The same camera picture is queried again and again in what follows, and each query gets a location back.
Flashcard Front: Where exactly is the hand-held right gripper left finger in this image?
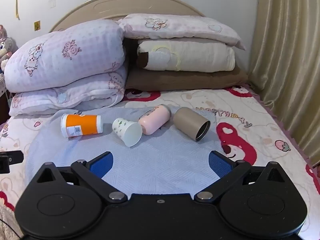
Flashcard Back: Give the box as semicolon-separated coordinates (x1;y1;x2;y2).
34;151;128;204

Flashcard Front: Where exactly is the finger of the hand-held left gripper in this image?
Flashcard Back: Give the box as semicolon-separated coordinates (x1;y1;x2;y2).
0;151;24;174

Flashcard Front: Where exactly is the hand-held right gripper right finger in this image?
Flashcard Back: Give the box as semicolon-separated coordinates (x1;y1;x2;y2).
194;151;288;204

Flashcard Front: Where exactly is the orange and white cup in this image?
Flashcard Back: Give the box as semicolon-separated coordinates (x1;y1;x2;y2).
61;113;103;138

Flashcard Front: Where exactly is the white paper cup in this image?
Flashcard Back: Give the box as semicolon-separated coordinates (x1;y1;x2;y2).
112;117;143;147

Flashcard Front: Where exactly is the tan metal cup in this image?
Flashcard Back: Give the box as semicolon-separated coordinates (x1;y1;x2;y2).
173;107;211;142

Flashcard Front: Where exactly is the pink cup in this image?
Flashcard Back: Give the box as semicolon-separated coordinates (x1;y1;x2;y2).
138;104;171;135

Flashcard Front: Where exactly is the light blue mat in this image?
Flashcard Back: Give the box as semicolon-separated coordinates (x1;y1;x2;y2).
25;106;225;195

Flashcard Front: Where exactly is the beige fuzzy cloth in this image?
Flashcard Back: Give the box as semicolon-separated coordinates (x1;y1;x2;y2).
0;204;23;240

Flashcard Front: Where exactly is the brown pillow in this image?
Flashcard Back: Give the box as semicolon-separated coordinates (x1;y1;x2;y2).
125;38;249;92

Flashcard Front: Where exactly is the folded pink checked quilt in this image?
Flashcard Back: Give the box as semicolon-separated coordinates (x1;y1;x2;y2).
4;19;128;117

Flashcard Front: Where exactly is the cream pillow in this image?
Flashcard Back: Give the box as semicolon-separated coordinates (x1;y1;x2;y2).
137;39;236;73

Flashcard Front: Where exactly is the plush toy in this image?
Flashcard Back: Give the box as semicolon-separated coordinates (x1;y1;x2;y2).
0;24;19;73

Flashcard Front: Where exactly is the beige curtain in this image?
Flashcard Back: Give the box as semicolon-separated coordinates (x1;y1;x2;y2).
247;0;320;167

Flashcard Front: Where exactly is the pink checked pillow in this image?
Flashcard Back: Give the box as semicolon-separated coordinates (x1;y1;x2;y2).
117;14;247;51

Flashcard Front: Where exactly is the beige headboard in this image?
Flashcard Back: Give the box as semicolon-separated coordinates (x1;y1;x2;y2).
49;0;207;33

